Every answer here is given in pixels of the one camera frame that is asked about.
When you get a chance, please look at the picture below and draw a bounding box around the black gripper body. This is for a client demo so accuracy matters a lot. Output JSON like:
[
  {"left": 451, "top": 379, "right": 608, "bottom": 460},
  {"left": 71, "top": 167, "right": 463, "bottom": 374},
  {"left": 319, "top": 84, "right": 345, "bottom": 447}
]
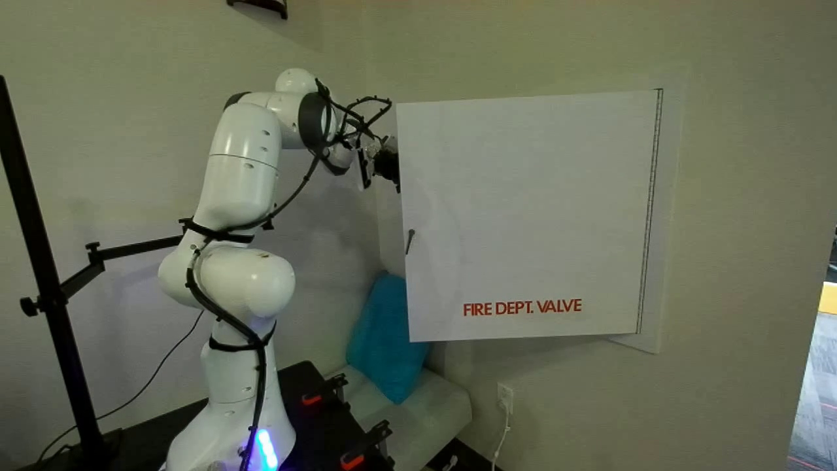
[{"left": 373, "top": 146, "right": 400, "bottom": 186}]

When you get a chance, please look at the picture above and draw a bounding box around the white fire valve door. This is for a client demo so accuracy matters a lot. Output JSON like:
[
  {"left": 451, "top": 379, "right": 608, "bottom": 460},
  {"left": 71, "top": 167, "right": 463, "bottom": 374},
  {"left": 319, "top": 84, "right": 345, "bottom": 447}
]
[{"left": 396, "top": 92, "right": 654, "bottom": 342}]

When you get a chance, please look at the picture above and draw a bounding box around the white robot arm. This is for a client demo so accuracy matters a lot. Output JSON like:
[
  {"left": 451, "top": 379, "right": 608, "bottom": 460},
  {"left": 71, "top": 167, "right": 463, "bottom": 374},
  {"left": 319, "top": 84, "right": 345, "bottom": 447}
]
[{"left": 157, "top": 67, "right": 372, "bottom": 471}]

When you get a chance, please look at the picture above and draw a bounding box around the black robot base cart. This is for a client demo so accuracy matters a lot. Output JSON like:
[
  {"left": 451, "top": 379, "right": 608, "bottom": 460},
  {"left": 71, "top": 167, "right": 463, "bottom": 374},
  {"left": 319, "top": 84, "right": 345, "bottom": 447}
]
[{"left": 21, "top": 360, "right": 492, "bottom": 471}]

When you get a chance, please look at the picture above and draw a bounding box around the teal cushion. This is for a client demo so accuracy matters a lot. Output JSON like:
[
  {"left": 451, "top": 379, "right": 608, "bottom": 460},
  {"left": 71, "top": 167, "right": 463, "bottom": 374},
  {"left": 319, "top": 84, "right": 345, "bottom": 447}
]
[{"left": 348, "top": 272, "right": 429, "bottom": 402}]

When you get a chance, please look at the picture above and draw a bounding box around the white bench seat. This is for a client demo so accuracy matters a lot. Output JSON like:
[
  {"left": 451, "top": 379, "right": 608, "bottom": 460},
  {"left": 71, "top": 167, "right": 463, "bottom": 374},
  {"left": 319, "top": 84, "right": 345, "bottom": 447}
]
[{"left": 340, "top": 367, "right": 472, "bottom": 471}]

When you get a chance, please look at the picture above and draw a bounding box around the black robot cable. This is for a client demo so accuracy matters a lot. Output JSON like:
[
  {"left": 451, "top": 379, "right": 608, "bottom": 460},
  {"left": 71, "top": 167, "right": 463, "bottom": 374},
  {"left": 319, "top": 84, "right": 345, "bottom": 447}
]
[{"left": 177, "top": 78, "right": 396, "bottom": 447}]

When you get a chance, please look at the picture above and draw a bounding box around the white wall plug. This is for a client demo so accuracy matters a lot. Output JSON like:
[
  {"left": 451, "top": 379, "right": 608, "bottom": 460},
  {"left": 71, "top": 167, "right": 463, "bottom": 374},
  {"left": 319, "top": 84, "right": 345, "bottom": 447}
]
[{"left": 496, "top": 383, "right": 514, "bottom": 413}]

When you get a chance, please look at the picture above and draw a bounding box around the black camera stand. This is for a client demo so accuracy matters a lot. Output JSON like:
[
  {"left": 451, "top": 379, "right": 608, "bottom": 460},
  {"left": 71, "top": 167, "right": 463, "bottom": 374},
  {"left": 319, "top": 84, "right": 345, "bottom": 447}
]
[{"left": 0, "top": 77, "right": 175, "bottom": 471}]

